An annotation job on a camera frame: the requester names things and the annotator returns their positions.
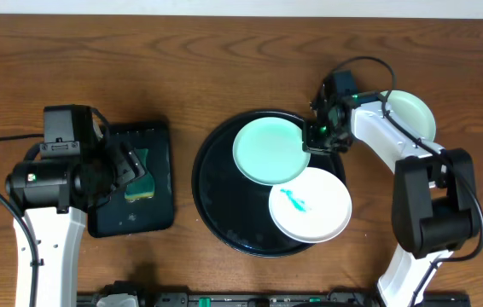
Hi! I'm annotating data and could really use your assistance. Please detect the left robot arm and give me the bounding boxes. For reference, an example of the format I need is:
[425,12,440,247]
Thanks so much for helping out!
[6,139,147,306]

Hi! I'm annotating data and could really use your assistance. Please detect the pale green plate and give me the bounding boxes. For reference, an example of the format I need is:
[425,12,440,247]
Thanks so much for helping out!
[385,90,437,142]

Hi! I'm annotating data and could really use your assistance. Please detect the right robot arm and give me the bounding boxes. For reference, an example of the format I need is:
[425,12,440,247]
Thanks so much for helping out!
[303,90,483,306]

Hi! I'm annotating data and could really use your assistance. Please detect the white plate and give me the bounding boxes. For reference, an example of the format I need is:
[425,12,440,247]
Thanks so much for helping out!
[269,167,352,244]

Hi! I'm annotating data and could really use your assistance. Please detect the mint green plate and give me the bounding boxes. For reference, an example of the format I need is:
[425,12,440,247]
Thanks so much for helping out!
[232,117,311,186]

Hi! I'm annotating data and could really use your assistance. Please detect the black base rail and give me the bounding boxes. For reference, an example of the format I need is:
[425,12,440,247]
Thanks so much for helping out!
[75,290,472,307]

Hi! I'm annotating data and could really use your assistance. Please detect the green yellow sponge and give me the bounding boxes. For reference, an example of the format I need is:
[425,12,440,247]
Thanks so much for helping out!
[125,148,155,202]

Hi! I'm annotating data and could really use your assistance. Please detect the black rectangular tray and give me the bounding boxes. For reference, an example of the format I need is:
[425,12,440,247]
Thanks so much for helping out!
[88,121,174,238]

